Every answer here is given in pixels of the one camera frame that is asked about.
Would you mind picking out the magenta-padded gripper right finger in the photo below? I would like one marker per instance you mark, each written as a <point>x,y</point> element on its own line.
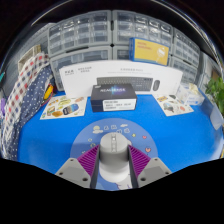
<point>153,170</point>

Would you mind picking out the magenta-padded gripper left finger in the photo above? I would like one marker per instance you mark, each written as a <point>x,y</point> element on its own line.
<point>73,170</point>

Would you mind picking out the white computer mouse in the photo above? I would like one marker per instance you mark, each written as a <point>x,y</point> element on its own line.
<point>114,156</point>

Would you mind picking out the sticker sheet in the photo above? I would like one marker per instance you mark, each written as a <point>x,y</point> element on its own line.
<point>63,108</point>
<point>173,105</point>

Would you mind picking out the navy dotted cloth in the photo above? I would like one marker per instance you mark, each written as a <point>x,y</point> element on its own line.
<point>30,103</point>

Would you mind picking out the yellow tool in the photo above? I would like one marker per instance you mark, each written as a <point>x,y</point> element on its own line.
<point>49,90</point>

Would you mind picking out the small black box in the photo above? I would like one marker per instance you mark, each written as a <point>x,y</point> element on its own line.
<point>113,93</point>

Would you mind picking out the long white keyboard box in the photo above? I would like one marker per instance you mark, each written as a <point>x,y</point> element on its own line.
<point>83,75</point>

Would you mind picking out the green leafy plant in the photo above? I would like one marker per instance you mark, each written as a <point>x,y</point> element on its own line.
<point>216,90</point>

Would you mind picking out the red white checkered cloth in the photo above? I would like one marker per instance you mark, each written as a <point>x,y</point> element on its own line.
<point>30,71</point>

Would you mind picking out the yellow blue-framed box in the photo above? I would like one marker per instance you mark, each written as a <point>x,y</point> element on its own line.
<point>150,51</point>

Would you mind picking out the beige open box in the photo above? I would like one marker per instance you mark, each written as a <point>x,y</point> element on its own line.
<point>28,56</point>

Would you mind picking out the grey drawer cabinet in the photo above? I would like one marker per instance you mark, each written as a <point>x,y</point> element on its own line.
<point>186,46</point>
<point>143,25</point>
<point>80,30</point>

